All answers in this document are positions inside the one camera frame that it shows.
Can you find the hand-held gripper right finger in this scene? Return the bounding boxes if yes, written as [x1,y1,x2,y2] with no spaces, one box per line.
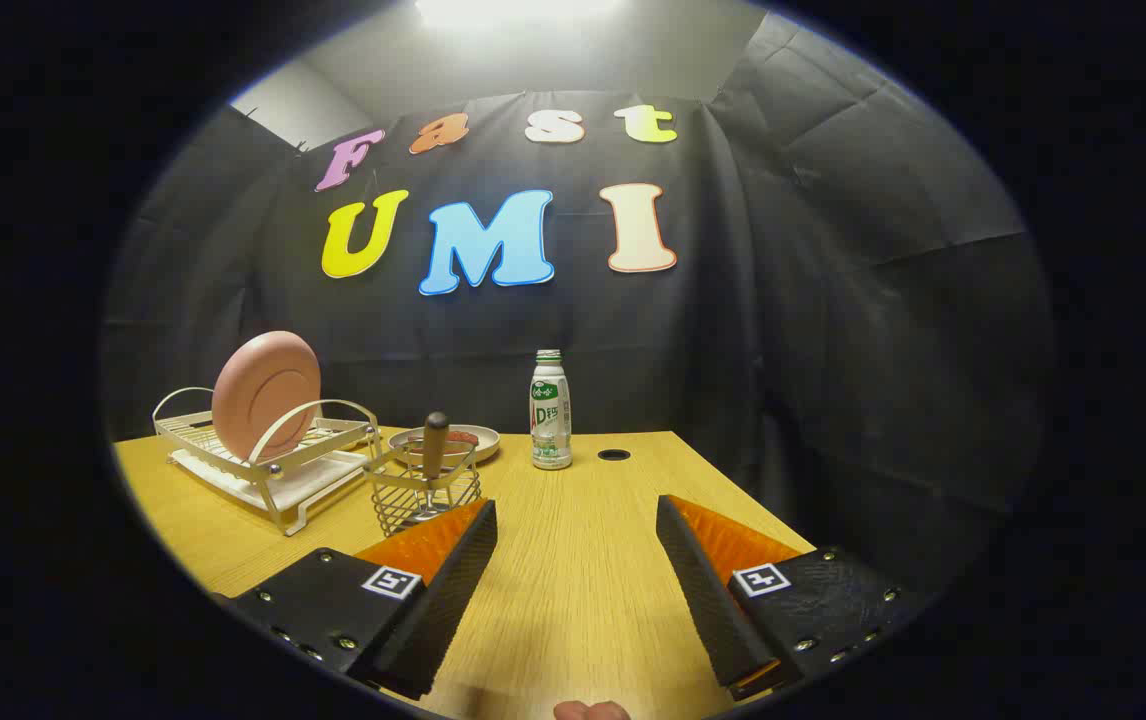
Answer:
[655,494,919,703]

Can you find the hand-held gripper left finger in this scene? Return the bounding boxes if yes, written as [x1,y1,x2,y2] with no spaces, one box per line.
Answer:
[218,498,499,701]

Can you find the metal wire basket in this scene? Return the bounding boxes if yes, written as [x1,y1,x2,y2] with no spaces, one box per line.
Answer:
[364,440,483,539]

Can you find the metal spoon with brown handle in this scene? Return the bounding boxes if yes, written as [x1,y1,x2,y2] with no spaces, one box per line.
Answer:
[421,411,451,521]

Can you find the white wire dish rack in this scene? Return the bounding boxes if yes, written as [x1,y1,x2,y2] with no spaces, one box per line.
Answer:
[152,387,384,537]

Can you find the pink plate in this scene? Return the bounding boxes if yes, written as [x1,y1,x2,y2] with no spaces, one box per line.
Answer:
[211,331,322,463]

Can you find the beige plate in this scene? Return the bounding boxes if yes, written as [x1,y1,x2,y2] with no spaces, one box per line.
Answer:
[388,425,502,469]

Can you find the red meat piece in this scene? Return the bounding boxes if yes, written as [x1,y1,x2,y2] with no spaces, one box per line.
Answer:
[409,430,481,453]

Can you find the white drip tray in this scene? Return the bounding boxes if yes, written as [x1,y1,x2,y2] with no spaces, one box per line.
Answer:
[170,447,369,513]

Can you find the white and green drink bottle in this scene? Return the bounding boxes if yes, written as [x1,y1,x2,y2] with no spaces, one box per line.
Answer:
[530,349,574,471]

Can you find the black backdrop cloth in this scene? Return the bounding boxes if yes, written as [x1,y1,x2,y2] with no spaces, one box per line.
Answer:
[101,10,1054,601]

